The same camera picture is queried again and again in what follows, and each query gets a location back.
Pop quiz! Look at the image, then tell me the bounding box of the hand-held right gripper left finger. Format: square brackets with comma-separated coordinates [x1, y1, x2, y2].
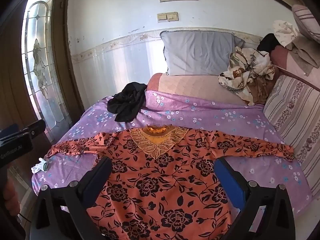
[30, 156, 113, 240]

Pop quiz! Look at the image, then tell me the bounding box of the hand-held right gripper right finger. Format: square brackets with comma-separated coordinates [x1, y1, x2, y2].
[214, 157, 297, 240]

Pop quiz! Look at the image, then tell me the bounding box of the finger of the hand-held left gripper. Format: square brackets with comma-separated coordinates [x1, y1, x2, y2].
[0, 119, 46, 138]

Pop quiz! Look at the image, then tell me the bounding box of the orange black floral blouse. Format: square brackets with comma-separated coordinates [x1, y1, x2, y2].
[46, 124, 295, 240]

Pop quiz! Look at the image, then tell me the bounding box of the pile of clothes on headboard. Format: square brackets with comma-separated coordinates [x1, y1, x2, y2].
[270, 46, 320, 90]

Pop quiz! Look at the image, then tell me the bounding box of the person's left hand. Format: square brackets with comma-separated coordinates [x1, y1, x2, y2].
[3, 177, 20, 216]

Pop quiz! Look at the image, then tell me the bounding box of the small white cloth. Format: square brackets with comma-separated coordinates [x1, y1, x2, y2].
[31, 157, 50, 174]

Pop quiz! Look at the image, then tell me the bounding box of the wooden door with patterned glass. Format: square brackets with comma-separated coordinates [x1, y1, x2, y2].
[0, 0, 85, 155]

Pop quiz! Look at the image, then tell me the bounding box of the purple floral blanket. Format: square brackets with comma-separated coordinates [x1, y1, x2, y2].
[31, 90, 314, 218]

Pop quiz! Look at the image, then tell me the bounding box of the black crumpled cloth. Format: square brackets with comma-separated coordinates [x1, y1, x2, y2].
[107, 82, 148, 123]

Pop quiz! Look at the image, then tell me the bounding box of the striped floral bolster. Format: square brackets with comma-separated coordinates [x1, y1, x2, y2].
[264, 74, 320, 173]

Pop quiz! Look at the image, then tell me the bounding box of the pink mattress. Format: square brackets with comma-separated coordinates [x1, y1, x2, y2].
[146, 72, 250, 105]

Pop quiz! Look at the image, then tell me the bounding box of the cream floral crumpled cloth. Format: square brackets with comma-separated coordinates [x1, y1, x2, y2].
[218, 46, 280, 105]

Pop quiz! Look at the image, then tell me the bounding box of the grey pillow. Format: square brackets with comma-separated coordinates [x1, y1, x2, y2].
[159, 30, 246, 77]

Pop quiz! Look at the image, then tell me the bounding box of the black garment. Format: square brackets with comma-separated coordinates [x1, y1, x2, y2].
[257, 33, 282, 53]

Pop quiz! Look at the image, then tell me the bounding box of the grey brown cloth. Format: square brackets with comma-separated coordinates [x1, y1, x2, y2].
[286, 34, 320, 77]

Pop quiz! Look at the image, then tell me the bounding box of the white floral cloth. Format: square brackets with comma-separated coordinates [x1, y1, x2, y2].
[272, 19, 300, 47]

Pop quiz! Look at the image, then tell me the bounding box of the pink striped pillow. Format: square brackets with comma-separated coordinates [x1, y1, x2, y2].
[292, 4, 320, 44]

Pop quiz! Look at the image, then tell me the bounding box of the thin black cable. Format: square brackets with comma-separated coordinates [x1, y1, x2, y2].
[17, 212, 32, 223]

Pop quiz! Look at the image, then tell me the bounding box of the beige light switch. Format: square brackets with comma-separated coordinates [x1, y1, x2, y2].
[157, 12, 179, 22]

